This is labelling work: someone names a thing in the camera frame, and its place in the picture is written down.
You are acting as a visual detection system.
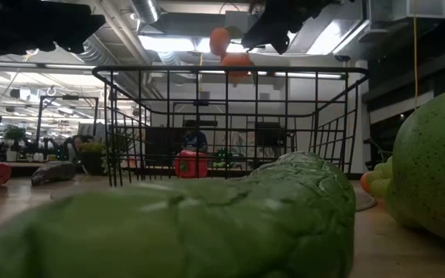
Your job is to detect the person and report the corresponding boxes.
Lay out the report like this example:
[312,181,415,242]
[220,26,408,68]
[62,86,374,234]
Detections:
[181,119,209,154]
[64,134,92,161]

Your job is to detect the bright ceiling light panel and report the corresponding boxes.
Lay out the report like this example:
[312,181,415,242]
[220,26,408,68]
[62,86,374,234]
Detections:
[137,35,246,54]

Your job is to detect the dark purple eggplant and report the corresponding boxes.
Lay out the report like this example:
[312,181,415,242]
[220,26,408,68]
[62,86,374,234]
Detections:
[31,161,77,187]

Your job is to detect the small orange tangerine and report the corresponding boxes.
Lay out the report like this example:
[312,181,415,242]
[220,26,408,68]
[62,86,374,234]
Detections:
[360,171,374,194]

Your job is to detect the silver round air duct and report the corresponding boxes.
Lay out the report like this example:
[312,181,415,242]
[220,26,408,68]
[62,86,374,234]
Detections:
[129,0,162,25]

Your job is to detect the succulent plant in dark pot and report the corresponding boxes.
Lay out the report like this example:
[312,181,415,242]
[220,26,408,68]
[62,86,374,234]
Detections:
[78,141,107,175]

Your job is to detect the green speckled melon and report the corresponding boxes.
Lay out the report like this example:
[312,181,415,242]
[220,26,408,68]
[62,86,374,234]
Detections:
[385,83,445,250]

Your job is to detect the black wire basket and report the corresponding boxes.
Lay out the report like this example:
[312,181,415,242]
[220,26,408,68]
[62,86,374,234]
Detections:
[92,65,369,187]

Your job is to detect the green grape bunch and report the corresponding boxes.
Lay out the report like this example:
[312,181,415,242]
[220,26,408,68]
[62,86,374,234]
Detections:
[369,155,396,200]

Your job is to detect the red bell pepper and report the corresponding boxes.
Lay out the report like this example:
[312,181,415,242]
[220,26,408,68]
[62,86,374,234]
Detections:
[174,149,209,179]

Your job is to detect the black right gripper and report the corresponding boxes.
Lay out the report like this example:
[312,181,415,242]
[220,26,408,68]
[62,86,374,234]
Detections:
[240,0,341,55]

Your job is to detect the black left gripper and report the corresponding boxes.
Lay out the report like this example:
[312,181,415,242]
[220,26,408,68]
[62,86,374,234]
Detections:
[0,0,107,74]

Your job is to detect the green lettuce head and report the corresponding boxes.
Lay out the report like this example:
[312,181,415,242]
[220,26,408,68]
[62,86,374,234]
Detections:
[0,151,357,278]

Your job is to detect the round grey mat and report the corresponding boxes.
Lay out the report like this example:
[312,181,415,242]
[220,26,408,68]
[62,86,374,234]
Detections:
[49,185,378,212]

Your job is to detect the black metal stand frame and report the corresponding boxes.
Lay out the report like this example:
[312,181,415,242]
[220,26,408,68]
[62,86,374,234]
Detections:
[36,95,100,144]

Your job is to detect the leafy plant in white pot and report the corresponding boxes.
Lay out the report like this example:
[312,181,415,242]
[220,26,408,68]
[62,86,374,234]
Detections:
[4,125,27,162]

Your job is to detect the orange carrot bunch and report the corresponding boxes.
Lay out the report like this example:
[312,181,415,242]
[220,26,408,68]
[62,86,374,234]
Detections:
[209,25,255,86]

